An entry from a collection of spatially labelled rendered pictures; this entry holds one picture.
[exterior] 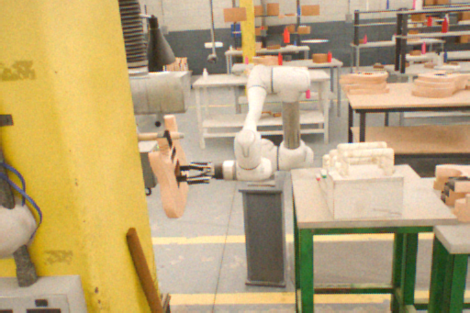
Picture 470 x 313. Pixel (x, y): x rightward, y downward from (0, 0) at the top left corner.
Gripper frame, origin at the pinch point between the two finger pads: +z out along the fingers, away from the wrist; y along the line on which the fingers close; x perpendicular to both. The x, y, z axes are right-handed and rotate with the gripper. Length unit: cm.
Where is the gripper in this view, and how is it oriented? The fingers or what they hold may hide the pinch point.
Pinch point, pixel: (178, 173)
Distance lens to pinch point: 182.7
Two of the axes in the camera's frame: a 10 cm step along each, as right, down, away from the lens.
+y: 0.3, -5.5, 8.3
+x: -0.9, -8.3, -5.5
